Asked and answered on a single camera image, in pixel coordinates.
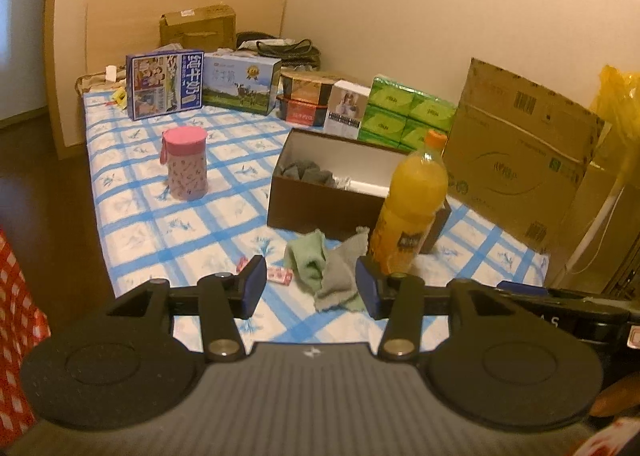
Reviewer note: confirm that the brown cardboard shoebox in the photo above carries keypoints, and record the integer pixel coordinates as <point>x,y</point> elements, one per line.
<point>320,208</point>

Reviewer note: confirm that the person's right hand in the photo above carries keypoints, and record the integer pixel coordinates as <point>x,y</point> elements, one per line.
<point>622,398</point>

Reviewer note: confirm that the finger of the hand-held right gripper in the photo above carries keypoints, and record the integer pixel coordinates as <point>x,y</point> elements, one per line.
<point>522,287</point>

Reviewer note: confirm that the small brown cardboard box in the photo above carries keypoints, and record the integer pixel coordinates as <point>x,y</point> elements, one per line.
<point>200,26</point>

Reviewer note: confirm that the white pole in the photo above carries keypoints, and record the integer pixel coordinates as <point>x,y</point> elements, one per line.
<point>595,231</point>

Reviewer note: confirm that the red checked cloth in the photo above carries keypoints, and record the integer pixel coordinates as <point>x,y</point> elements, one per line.
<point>17,326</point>

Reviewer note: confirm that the green tissue multipack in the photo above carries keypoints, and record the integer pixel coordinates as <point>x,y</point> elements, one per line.
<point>405,111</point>

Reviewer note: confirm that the pink striped packet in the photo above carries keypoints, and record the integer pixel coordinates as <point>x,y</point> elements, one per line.
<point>280,275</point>

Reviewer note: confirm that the white meadow print milk box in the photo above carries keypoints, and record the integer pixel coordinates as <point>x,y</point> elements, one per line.
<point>240,81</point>

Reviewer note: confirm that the orange and black box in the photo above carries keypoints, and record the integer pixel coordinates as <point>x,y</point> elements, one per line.
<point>310,86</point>
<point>300,113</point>

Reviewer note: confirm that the green towel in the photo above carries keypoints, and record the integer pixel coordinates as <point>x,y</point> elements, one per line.
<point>305,256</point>

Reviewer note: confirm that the orange juice bottle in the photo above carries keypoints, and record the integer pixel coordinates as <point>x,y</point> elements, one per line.
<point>412,196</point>

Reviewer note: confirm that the yellow plastic bag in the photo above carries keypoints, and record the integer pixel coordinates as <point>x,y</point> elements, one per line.
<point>620,101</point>

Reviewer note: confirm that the pink patterned canister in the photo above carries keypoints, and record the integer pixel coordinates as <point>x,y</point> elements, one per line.
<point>186,166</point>

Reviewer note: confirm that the blue checked bedsheet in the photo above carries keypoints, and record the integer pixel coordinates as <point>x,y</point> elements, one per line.
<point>150,226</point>

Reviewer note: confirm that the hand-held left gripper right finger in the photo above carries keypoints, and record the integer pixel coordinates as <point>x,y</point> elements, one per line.
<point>367,286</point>

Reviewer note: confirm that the white photo print box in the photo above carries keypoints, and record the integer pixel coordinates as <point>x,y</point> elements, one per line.
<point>345,108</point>

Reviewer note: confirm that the striped knit sock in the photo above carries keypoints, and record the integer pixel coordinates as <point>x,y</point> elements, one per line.
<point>297,170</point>

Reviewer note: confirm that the blue milk carton box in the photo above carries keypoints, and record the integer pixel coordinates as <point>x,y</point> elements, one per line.
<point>162,83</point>

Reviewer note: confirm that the light wooden door frame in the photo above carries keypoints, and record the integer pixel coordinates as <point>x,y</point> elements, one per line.
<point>62,61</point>

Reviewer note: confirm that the large brown cardboard box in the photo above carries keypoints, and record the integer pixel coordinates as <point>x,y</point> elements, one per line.
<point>520,161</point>

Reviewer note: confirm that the grey towel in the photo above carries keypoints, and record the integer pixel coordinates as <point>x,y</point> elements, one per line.
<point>340,276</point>

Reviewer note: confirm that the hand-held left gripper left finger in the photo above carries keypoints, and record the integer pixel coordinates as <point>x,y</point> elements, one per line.
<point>254,286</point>

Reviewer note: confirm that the flat brown cardboard sheet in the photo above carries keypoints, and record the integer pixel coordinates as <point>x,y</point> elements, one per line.
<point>600,246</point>

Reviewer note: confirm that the olive fabric bag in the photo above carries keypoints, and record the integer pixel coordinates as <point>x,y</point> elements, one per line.
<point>285,53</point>

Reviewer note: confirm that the white wrapping paper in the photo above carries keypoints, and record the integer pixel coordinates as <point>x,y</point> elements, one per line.
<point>367,186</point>

